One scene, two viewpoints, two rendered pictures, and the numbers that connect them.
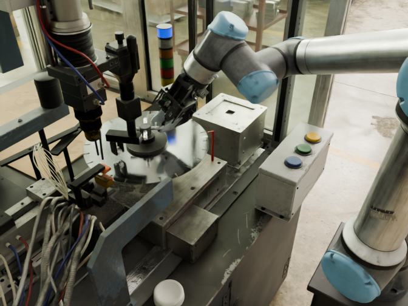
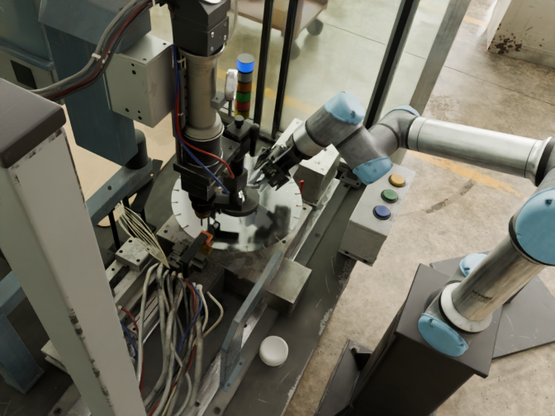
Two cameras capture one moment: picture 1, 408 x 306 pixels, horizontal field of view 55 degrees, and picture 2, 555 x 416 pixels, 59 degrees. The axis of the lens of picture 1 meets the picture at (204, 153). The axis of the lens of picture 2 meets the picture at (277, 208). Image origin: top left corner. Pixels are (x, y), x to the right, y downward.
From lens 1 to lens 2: 0.44 m
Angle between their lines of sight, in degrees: 17
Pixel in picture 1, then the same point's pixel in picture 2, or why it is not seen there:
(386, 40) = (500, 148)
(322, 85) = not seen: hidden behind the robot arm
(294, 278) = (349, 290)
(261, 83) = (379, 171)
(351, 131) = not seen: hidden behind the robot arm
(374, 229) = (472, 307)
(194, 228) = (291, 285)
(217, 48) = (336, 131)
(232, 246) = (323, 295)
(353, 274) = (448, 338)
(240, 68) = (358, 154)
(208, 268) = (304, 319)
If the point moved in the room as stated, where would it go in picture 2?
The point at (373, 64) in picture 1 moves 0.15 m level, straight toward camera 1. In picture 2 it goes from (485, 164) to (482, 219)
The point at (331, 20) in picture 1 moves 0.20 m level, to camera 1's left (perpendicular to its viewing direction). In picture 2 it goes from (429, 68) to (353, 66)
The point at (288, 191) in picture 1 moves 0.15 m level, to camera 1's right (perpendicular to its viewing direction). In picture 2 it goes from (377, 242) to (429, 239)
